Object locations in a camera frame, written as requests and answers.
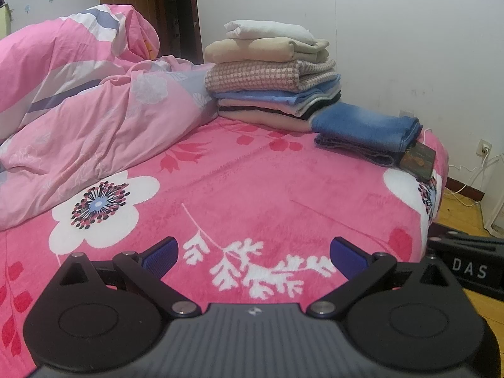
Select pink patchwork duvet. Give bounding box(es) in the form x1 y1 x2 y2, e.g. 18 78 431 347
0 4 221 231

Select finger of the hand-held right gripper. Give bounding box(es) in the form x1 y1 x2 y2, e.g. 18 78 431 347
428 224 504 253

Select white cable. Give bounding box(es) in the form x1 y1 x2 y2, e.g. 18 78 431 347
443 153 493 207

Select pink floral bed sheet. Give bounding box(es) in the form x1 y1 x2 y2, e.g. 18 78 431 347
0 116 450 371

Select dark rectangular booklet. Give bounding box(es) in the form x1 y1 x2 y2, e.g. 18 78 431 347
399 142 437 182

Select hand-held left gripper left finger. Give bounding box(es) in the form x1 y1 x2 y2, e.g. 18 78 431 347
60 237 201 318

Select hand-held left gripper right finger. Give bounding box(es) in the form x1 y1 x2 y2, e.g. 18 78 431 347
307 237 447 319

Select stack of folded clothes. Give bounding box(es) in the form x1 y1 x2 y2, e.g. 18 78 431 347
204 20 342 132

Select white appliance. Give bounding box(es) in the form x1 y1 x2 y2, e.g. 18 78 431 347
482 138 504 237

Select blue denim jeans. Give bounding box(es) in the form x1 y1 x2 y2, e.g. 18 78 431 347
311 101 424 167

